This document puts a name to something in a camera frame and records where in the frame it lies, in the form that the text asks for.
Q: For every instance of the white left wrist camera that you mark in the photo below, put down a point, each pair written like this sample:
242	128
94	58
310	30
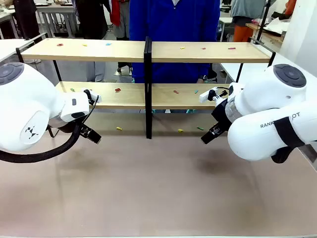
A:
92	95

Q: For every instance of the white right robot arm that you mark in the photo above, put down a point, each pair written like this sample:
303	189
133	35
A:
267	99

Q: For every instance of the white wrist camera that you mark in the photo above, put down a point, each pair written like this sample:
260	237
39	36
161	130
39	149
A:
210	94
92	95

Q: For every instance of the wooden shelf rack black frame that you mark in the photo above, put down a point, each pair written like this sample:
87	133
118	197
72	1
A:
81	53
210	55

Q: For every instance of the person's left hand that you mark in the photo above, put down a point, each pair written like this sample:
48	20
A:
201	79

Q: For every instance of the person in black clothes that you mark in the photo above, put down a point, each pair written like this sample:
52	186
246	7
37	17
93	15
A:
26	17

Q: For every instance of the wooden background table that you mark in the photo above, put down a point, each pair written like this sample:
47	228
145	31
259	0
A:
268	33

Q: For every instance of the person in orange trousers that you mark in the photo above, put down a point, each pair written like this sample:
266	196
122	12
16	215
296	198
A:
244	17

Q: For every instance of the person in blue jacket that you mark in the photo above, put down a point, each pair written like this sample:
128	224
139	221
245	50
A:
173	22

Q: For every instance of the white background table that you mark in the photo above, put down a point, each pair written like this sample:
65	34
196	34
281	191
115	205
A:
59	15

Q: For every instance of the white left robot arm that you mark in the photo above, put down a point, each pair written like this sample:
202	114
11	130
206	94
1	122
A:
27	104

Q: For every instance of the person in dark jacket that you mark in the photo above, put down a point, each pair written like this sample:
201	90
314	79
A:
91	17

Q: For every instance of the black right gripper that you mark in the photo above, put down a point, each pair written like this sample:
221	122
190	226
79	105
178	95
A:
221	112

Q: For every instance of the black stand pole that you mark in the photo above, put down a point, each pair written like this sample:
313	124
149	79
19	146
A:
263	19

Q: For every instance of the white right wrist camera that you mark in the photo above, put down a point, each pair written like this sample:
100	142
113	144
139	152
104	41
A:
210	94

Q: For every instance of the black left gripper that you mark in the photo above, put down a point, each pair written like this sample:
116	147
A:
65	127

